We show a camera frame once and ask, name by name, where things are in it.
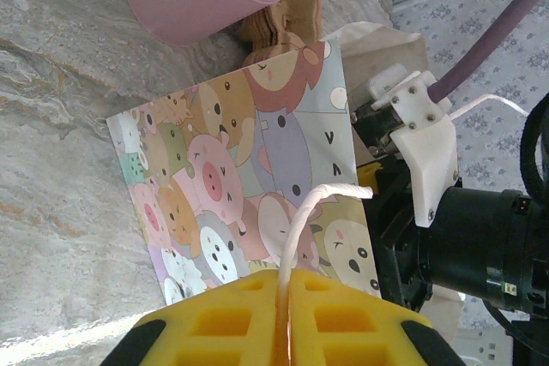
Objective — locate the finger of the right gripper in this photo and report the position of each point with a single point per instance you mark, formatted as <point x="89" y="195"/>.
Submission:
<point x="368" y="172"/>

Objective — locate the white cartoon print paper bag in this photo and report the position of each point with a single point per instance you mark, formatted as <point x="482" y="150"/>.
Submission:
<point x="223" y="160"/>

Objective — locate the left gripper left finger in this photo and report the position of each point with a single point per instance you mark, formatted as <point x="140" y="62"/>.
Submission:
<point x="214" y="331"/>

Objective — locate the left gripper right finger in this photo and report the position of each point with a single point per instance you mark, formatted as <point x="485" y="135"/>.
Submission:
<point x="351" y="327"/>

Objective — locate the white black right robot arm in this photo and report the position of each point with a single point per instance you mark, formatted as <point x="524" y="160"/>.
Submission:
<point x="484" y="340"/>

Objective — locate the brown pulp cup carrier stack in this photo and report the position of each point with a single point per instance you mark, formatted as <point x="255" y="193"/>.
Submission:
<point x="279" y="27"/>

